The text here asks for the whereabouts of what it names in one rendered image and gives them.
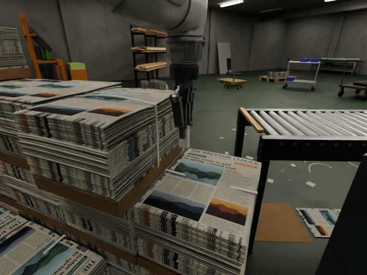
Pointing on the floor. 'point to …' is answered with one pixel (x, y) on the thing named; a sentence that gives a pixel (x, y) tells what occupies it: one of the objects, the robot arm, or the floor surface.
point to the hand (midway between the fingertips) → (183, 137)
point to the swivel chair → (232, 73)
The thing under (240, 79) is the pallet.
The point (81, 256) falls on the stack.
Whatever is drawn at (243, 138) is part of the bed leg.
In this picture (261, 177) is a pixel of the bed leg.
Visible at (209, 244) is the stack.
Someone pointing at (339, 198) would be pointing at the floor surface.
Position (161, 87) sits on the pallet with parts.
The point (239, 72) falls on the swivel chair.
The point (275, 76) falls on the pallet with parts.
